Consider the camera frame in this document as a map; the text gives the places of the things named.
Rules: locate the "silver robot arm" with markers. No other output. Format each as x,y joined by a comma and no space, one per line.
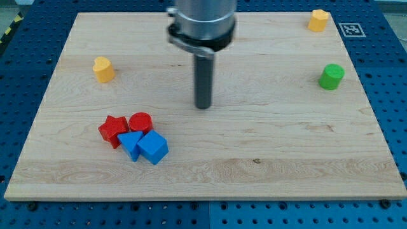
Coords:
202,27

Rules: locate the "white fiducial marker tag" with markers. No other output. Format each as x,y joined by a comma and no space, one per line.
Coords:
351,30

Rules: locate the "blue triangle block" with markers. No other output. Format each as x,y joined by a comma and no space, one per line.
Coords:
129,143

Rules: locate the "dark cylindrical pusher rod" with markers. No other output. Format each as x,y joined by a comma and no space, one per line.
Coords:
203,76

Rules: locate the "red star block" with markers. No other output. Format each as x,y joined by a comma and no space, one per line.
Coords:
112,127

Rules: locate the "yellow hexagon block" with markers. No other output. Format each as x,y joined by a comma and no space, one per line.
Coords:
318,20

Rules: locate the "wooden board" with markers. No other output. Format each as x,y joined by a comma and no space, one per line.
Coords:
272,132

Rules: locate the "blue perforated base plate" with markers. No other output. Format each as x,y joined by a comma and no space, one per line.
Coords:
30,58

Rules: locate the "yellow heart block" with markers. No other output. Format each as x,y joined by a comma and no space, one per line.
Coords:
103,70

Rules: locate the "blue cube block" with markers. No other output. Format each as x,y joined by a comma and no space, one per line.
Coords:
153,147

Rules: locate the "red cylinder block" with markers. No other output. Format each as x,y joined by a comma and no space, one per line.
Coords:
140,122

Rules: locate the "green cylinder block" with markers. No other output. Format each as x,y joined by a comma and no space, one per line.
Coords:
331,76

